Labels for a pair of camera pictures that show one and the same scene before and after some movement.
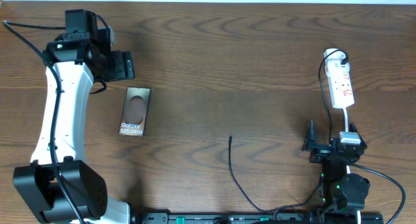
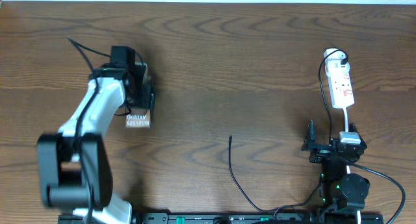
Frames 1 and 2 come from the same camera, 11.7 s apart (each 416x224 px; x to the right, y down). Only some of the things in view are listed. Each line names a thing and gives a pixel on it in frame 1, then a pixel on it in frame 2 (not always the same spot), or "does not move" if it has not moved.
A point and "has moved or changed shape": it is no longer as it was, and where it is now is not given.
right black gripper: (320, 152) does not move
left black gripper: (125, 65) → (149, 97)
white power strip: (339, 80) does not move
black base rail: (255, 217) does not move
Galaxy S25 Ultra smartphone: (134, 115) has moved or changed shape
